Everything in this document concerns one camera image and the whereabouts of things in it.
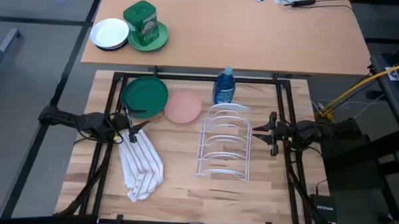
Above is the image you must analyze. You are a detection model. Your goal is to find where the pink plate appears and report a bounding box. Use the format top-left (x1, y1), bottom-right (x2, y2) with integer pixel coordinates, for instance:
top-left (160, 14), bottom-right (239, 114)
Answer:
top-left (163, 90), bottom-right (203, 126)

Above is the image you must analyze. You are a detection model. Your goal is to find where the light green plate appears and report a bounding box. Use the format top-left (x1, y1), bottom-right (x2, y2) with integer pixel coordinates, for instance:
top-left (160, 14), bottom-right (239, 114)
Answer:
top-left (126, 21), bottom-right (170, 53)

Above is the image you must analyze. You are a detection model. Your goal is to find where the black Netgear switch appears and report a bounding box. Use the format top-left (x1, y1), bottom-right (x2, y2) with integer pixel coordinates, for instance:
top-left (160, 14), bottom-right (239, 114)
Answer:
top-left (310, 194), bottom-right (339, 224)

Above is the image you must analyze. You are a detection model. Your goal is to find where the dark blue plate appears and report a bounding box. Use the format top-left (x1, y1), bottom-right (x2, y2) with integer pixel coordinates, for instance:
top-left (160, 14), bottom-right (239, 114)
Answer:
top-left (94, 38), bottom-right (128, 53)

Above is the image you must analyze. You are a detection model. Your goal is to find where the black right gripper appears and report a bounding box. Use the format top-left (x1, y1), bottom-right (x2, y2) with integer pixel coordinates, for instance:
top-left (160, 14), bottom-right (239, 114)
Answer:
top-left (251, 110), bottom-right (292, 158)

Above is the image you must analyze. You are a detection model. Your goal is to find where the white wire dish rack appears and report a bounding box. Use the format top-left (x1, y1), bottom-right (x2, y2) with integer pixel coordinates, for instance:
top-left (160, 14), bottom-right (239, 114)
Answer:
top-left (193, 101), bottom-right (253, 183)

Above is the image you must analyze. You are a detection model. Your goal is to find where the beige desk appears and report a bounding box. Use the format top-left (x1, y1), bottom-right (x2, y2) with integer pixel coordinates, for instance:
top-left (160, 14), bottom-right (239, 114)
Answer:
top-left (80, 0), bottom-right (374, 77)

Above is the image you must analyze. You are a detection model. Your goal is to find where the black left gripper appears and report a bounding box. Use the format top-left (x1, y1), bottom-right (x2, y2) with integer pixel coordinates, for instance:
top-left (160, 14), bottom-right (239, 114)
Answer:
top-left (111, 102), bottom-right (152, 144)

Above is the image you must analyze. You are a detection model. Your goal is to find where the black aluminium table frame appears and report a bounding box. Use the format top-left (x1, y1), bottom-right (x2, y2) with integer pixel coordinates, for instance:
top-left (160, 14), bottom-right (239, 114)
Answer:
top-left (54, 62), bottom-right (325, 224)

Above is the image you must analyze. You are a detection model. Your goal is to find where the white striped towel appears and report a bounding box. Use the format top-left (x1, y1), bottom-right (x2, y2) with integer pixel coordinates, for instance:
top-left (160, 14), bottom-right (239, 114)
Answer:
top-left (114, 127), bottom-right (166, 204)

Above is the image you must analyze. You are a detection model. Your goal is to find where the green detergent canister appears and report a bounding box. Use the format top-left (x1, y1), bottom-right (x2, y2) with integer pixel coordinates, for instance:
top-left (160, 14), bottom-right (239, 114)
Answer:
top-left (121, 0), bottom-right (162, 47)

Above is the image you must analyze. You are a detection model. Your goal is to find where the black power adapter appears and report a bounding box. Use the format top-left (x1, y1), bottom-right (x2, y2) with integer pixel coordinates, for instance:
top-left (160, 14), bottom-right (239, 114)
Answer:
top-left (285, 0), bottom-right (317, 9)

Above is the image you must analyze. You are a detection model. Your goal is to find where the blue dish soap bottle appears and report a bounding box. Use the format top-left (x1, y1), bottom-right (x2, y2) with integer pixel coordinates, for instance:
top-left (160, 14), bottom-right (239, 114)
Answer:
top-left (212, 65), bottom-right (237, 106)

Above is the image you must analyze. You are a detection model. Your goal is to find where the dark green plate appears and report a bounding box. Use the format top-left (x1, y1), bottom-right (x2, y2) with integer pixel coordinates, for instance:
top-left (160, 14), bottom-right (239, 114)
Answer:
top-left (120, 74), bottom-right (170, 121)

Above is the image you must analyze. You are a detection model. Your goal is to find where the black side table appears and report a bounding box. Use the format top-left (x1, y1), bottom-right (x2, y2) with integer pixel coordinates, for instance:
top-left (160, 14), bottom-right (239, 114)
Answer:
top-left (317, 53), bottom-right (399, 221)

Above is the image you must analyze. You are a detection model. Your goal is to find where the grey bench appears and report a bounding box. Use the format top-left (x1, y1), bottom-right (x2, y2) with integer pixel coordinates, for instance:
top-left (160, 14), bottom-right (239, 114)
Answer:
top-left (0, 27), bottom-right (23, 86)

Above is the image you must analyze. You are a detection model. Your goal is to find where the yellow cable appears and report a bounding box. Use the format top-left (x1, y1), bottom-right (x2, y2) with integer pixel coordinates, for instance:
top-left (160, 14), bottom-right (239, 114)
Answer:
top-left (317, 56), bottom-right (399, 122)

